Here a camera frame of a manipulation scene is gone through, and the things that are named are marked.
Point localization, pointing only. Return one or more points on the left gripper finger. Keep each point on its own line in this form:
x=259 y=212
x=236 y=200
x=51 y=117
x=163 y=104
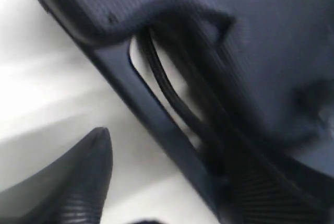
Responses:
x=72 y=189

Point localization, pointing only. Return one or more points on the black plastic carry case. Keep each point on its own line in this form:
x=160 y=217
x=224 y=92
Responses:
x=238 y=93

